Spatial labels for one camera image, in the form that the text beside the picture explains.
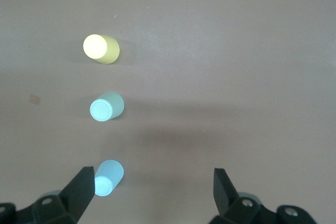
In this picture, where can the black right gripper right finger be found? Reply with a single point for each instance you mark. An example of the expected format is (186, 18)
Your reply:
(223, 192)

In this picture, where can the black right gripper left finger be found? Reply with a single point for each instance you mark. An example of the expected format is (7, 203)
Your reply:
(78, 195)

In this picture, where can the pale green plastic cup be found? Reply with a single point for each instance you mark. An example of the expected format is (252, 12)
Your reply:
(107, 106)

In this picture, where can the yellow plastic cup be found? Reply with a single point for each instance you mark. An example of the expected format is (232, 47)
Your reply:
(101, 49)

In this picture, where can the light blue plastic cup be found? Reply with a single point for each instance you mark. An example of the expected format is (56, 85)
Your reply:
(110, 176)

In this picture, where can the brown tape square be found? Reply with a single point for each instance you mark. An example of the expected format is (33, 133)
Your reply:
(34, 100)

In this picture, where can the brown table mat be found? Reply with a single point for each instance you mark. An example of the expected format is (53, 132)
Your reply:
(223, 64)

